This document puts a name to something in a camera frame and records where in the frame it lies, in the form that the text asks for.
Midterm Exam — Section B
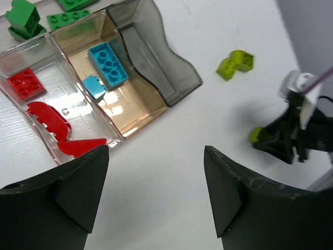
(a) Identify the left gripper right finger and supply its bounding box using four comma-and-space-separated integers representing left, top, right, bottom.
204, 146, 332, 249

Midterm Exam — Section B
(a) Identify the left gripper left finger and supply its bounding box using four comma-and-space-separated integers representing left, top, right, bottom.
1, 145, 109, 249

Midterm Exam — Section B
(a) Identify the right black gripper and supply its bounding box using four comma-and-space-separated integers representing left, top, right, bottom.
253, 97, 332, 165

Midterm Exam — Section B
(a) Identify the red curved lego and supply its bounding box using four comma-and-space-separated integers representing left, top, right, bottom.
27, 101, 71, 142

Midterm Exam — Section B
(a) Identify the lime square lego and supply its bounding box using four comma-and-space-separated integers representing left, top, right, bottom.
216, 58, 239, 81

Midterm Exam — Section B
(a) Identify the cyan small lego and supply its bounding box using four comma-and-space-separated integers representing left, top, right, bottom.
82, 75, 107, 103

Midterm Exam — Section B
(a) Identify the red square lego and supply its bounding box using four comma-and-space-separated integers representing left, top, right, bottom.
7, 68, 46, 101

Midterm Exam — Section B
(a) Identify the cyan long lego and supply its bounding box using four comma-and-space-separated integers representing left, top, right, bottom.
87, 42, 129, 90

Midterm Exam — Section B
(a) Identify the green long lego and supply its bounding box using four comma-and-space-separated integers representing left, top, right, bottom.
46, 9, 90, 30
56, 0, 98, 12

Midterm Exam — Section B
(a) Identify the small green number lego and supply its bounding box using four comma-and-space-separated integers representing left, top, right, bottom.
5, 0, 40, 32

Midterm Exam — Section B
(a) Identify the lime curved lego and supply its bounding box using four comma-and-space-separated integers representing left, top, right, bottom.
230, 50, 254, 72

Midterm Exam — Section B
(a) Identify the green square lego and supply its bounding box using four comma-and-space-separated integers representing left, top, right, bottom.
7, 24, 47, 43

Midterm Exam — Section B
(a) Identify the amber transparent container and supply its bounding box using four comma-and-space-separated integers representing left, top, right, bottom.
51, 11, 168, 139

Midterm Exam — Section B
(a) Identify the grey smoky container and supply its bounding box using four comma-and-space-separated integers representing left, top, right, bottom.
106, 1, 203, 107

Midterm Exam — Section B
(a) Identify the long clear smoky container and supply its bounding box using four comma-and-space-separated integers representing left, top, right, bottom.
1, 1, 102, 43

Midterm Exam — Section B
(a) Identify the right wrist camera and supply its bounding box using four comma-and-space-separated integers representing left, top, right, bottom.
279, 70, 322, 130

